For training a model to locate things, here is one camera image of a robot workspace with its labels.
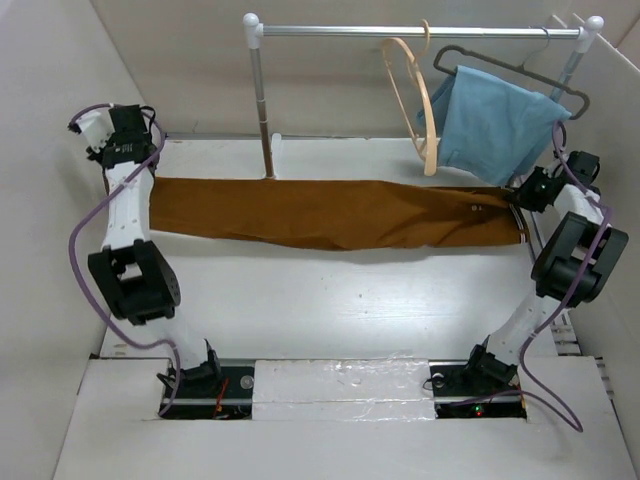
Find beige wooden hanger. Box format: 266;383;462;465
381;19;439;177

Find grey hanger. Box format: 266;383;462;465
433;44;591;120

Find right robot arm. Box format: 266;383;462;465
461;151;628;394

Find brown trousers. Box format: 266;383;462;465
150;178;529;251

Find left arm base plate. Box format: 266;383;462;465
158;360;255;421

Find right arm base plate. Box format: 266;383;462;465
422;360;527;420

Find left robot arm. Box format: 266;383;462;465
80;104;224;397

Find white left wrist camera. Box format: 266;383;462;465
68;110;114;150

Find light blue towel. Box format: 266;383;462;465
419;66;571;187

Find white metal clothes rack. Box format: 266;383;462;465
243;13;605;179

